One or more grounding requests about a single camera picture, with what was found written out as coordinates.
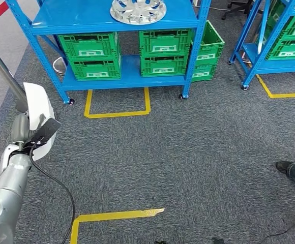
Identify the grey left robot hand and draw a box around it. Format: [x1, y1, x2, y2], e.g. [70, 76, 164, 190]
[10, 113, 46, 144]

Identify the white curved plastic part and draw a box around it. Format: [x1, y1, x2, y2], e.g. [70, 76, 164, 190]
[22, 82, 57, 162]

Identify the blue metal shelf rack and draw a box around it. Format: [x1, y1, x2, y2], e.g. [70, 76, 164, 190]
[5, 0, 213, 105]
[228, 0, 295, 91]

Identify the chrome barrier stanchion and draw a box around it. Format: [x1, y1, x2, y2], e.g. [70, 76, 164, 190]
[52, 56, 68, 76]
[0, 36, 29, 105]

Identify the yellow floor tape outline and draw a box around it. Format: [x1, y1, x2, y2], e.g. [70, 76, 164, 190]
[83, 87, 152, 119]
[70, 207, 165, 244]
[255, 71, 295, 99]

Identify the silver wheel hubcap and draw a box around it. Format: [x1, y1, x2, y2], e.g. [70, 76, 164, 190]
[110, 0, 167, 26]

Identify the black office chair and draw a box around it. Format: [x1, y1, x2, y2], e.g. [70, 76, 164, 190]
[221, 0, 256, 21]

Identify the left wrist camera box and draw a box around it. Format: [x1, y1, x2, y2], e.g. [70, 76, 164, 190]
[24, 117, 61, 149]

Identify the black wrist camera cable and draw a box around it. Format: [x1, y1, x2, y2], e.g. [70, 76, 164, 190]
[29, 147, 76, 244]

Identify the black floor cable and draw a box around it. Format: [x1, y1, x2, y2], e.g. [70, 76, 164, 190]
[261, 221, 295, 239]

